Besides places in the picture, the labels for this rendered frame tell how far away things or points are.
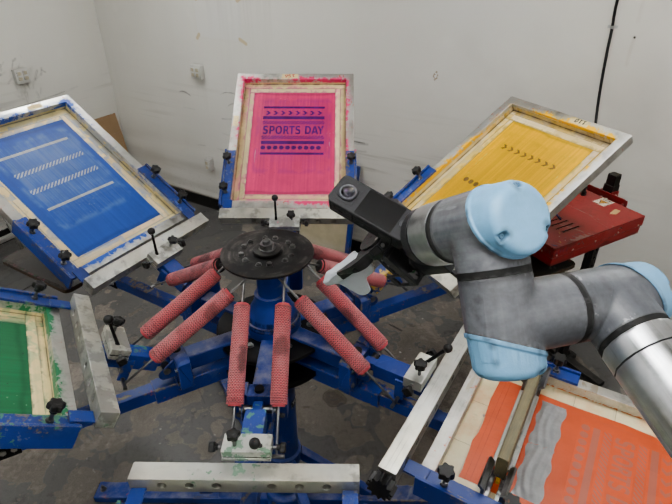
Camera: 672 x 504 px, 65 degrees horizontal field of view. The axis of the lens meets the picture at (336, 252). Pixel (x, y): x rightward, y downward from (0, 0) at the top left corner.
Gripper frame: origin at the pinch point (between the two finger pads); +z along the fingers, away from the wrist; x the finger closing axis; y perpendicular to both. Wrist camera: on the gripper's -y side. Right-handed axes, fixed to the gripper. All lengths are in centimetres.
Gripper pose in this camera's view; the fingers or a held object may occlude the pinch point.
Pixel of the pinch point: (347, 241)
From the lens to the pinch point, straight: 80.5
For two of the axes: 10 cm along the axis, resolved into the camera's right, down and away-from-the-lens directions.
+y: 7.3, 6.3, 2.6
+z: -4.0, 0.9, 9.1
